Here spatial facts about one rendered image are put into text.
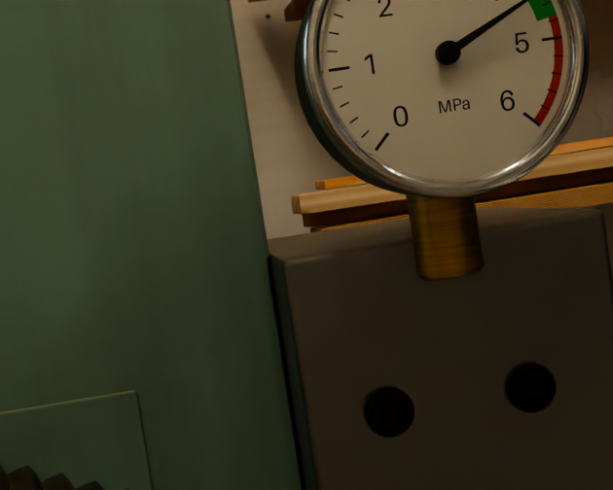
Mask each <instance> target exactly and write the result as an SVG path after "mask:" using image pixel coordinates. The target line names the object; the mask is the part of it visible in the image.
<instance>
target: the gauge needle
mask: <svg viewBox="0 0 613 490"><path fill-rule="evenodd" d="M527 1H528V0H522V1H521V2H519V3H518V4H516V5H515V6H513V7H511V8H510V9H508V10H507V11H505V12H503V13H502V14H500V15H499V16H497V17H495V18H493V19H492V20H490V21H489V22H487V23H486V24H484V25H482V26H481V27H479V28H478V29H476V30H475V31H473V32H471V33H470V34H468V35H467V36H465V37H463V38H462V39H460V40H459V41H457V42H454V41H445V42H443V43H441V44H440V45H439V46H438V47H437V49H436V51H435V56H436V58H437V60H438V61H439V62H440V63H441V64H444V65H450V64H453V63H455V62H457V61H458V60H459V57H460V55H461V49H463V48H464V47H465V46H467V45H468V44H470V43H471V42H472V41H474V40H475V39H477V38H478V37H479V36H481V35H482V34H483V33H485V32H486V31H488V30H489V29H490V28H492V27H493V26H494V25H495V24H496V23H498V22H499V21H500V20H502V19H503V18H505V17H506V16H508V15H510V14H511V13H512V12H514V11H515V10H516V9H517V8H519V7H520V6H522V5H523V4H524V3H526V2H527Z"/></svg>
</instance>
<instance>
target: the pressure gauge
mask: <svg viewBox="0 0 613 490"><path fill-rule="evenodd" d="M521 1H522V0H310V3H309V5H308V7H307V9H306V13H305V15H304V18H303V20H302V22H301V26H300V30H299V34H298V38H297V42H296V51H295V63H294V65H295V79H296V87H297V92H298V95H299V99H300V104H301V107H302V109H303V112H304V114H305V117H306V121H307V123H308V125H309V126H310V128H311V130H312V131H313V133H314V135H315V137H316V138H317V140H318V142H319V143H320V144H321V145H322V146H323V148H324V149H325V150H326V151H327V152H328V154H329V155H330V156H331V157H332V158H333V159H334V160H335V161H336V162H338V163H339V164H340V165H341V166H342V167H343V168H344V169H346V170H347V171H348V172H350V173H352V174H353V175H355V176H356V177H358V178H359V179H361V180H363V181H364V182H367V183H369V184H371V185H374V186H376V187H378V188H381V189H383V190H387V191H391V192H395V193H401V194H405V195H406V197H407V203H408V210H409V216H410V223H411V230H412V237H413V242H414V246H415V258H416V265H417V272H418V276H422V277H423V279H442V278H450V277H456V276H462V275H467V274H472V273H476V272H479V271H481V267H483V266H485V265H484V258H483V251H482V245H481V238H480V232H479V225H478V218H477V211H476V204H475V197H474V196H477V195H482V194H486V193H491V192H494V191H497V190H500V189H502V188H504V187H506V186H508V185H510V184H512V183H514V182H516V181H518V180H519V179H521V177H523V176H525V175H526V174H528V173H529V172H530V171H532V170H533V169H534V168H535V167H537V166H538V165H539V164H540V163H541V162H542V161H544V160H545V159H546V158H547V157H548V156H549V155H550V154H551V153H552V151H553V150H554V149H555V148H556V147H557V145H558V144H559V143H560V141H561V140H562V139H563V137H564V135H565V134H566V132H567V131H568V129H569V128H570V127H571V125H572V123H573V121H574V119H575V117H576V115H577V113H578V110H579V108H580V105H581V102H582V99H583V96H584V92H585V88H586V84H587V80H588V73H589V66H590V44H589V32H588V27H587V23H586V18H585V15H584V11H583V8H582V5H581V2H580V0H528V1H527V2H526V3H524V4H523V5H522V6H520V7H519V8H517V9H516V10H515V11H514V12H512V13H511V14H510V15H508V16H506V17H505V18H503V19H502V20H500V21H499V22H498V23H496V24H495V25H494V26H493V27H492V28H490V29H489V30H488V31H486V32H485V33H483V34H482V35H481V36H479V37H478V38H477V39H475V40H474V41H472V42H471V43H470V44H468V45H467V46H465V47H464V48H463V49H461V55H460V57H459V60H458V61H457V62H455V63H453V64H450V65H444V64H441V63H440V62H439V61H438V60H437V58H436V56H435V51H436V49H437V47H438V46H439V45H440V44H441V43H443V42H445V41H454V42H457V41H459V40H460V39H462V38H463V37H465V36H467V35H468V34H470V33H471V32H473V31H475V30H476V29H478V28H479V27H481V26H482V25H484V24H486V23H487V22H489V21H490V20H492V19H493V18H496V17H497V16H499V15H500V14H502V13H503V12H505V11H507V10H508V9H510V8H511V7H513V6H515V5H516V4H518V3H519V2H521Z"/></svg>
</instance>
